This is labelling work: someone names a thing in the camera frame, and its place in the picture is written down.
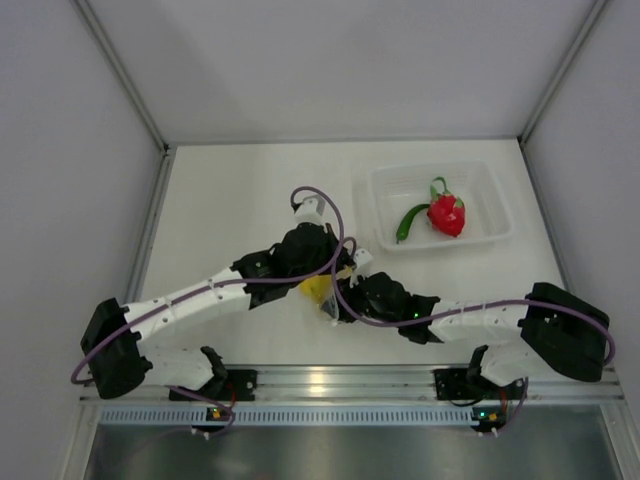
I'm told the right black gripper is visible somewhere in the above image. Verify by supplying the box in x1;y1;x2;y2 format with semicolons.
322;269;401;327

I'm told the yellow fake banana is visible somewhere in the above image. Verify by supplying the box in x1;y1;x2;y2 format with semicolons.
299;275;334;307

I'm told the clear zip top bag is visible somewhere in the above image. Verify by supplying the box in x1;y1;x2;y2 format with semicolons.
299;275;355;326

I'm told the green fake chili pepper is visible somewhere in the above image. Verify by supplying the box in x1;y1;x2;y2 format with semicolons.
395;203;430;244

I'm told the red fake dragon fruit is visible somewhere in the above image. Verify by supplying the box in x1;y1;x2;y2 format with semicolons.
427;177;466;238

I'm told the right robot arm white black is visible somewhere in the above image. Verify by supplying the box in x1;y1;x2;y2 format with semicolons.
333;272;615;397

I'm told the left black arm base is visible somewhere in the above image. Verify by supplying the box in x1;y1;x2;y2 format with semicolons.
168;369;257;403

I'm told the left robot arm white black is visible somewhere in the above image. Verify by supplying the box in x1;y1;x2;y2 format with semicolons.
80;223;355;400

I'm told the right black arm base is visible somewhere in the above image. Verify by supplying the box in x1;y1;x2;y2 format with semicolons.
433;368;496;406

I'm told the clear plastic basket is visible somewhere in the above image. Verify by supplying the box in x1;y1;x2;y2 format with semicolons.
354;160;513;253

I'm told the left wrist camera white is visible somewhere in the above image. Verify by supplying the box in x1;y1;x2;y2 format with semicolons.
294;195;326;226

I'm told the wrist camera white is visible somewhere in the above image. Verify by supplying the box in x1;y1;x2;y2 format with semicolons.
350;248;373;287
294;195;326;226

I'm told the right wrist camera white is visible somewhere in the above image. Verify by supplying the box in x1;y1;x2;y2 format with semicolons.
350;248;373;287

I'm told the aluminium mounting rail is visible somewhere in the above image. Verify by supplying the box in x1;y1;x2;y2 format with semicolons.
79;363;626;404

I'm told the white slotted cable duct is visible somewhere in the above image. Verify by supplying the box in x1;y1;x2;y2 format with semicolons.
99;405;483;427

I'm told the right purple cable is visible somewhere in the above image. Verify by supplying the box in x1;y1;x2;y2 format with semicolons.
329;237;616;436

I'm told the left aluminium frame post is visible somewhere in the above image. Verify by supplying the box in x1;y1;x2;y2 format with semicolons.
70;0;168;154

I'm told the aluminium frame post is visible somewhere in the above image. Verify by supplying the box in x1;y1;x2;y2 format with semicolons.
70;0;168;154
517;0;612;148

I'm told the right aluminium frame post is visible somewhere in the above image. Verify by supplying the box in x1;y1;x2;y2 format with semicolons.
517;0;612;148

